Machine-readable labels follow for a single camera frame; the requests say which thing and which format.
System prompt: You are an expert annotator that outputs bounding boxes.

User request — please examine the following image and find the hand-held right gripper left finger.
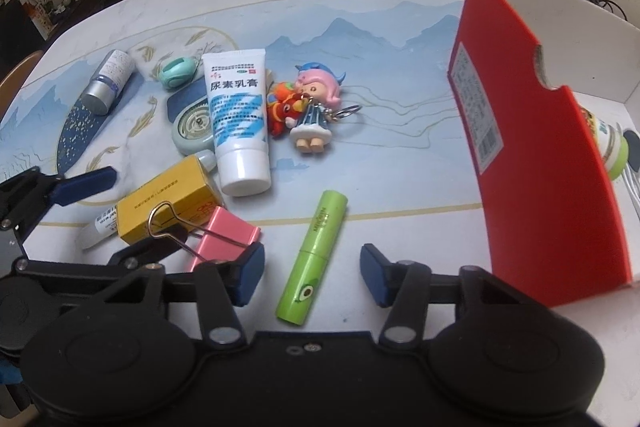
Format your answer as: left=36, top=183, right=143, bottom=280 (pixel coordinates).
left=95, top=241, right=267, bottom=349

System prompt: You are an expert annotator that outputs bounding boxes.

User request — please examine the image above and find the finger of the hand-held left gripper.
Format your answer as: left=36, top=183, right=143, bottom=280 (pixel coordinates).
left=12, top=236, right=189, bottom=294
left=0, top=166, right=119, bottom=240

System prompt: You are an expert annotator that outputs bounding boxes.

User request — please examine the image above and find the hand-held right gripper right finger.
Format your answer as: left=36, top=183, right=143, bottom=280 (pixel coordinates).
left=360, top=243, right=547, bottom=350

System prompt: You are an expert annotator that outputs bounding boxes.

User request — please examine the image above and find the yellow small carton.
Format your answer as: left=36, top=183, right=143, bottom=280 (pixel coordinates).
left=116, top=155, right=222, bottom=245

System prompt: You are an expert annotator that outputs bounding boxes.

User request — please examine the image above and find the pink binder clip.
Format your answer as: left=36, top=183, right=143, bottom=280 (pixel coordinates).
left=147, top=202, right=263, bottom=273

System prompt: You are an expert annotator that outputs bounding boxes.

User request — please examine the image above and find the green lip balm stick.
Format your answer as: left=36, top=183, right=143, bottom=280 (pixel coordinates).
left=276, top=189, right=349, bottom=327

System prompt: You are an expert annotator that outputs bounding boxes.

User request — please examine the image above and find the silver spray bottle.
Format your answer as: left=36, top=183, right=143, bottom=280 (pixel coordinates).
left=80, top=49, right=137, bottom=116

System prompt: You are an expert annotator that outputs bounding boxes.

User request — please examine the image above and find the white cream tube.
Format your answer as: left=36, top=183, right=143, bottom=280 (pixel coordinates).
left=201, top=48, right=273, bottom=198

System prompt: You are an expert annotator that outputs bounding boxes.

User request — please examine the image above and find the red cardboard box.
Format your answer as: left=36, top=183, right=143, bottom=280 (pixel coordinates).
left=446, top=0, right=640, bottom=308

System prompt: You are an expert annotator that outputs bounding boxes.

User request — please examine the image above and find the small white ointment tube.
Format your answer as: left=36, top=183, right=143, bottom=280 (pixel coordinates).
left=82, top=204, right=121, bottom=252

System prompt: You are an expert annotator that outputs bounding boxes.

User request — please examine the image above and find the round mint green case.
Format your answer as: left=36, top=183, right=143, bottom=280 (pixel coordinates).
left=171, top=103, right=219, bottom=172

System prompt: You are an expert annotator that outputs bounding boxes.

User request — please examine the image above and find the small mint green gadget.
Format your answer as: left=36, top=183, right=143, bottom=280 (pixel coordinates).
left=159, top=56, right=197, bottom=90

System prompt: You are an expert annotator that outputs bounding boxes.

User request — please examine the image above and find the green-capped jar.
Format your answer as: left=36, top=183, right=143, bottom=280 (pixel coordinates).
left=577, top=104, right=630, bottom=180

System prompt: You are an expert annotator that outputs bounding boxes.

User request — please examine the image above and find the red plush keychain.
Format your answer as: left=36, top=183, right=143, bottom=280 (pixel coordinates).
left=265, top=80, right=302, bottom=138

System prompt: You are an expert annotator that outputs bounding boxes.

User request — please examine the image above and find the pink-haired doll keychain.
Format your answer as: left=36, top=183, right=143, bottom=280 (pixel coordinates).
left=290, top=62, right=362, bottom=155

